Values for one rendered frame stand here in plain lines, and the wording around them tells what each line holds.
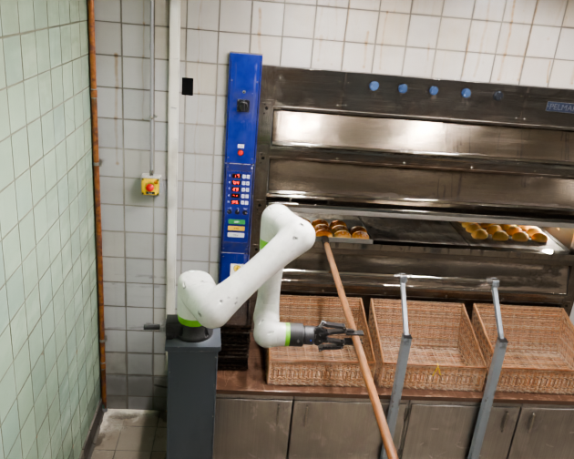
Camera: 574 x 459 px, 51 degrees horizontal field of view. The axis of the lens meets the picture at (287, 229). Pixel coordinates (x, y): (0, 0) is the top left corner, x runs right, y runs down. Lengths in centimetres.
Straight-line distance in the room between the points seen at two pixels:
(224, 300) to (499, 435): 198
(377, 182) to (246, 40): 100
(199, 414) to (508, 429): 178
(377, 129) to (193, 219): 109
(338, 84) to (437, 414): 179
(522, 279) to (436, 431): 102
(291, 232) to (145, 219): 133
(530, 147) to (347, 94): 103
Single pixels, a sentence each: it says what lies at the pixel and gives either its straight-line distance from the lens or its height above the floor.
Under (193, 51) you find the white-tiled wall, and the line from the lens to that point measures 309.
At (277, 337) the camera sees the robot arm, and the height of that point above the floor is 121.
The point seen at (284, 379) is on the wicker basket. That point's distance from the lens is 317.
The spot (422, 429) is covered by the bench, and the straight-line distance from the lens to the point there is 344.
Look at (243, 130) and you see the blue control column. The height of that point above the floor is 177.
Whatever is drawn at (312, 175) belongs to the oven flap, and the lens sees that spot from 323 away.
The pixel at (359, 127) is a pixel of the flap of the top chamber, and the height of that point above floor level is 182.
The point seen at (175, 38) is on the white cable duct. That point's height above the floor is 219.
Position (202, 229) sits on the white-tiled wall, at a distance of 331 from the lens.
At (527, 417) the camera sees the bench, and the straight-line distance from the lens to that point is 359.
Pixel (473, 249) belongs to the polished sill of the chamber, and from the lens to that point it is 358.
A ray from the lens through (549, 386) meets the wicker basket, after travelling 358.
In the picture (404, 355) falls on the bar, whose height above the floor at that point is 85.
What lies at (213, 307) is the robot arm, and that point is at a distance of 211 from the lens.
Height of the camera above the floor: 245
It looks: 22 degrees down
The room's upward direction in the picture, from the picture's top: 5 degrees clockwise
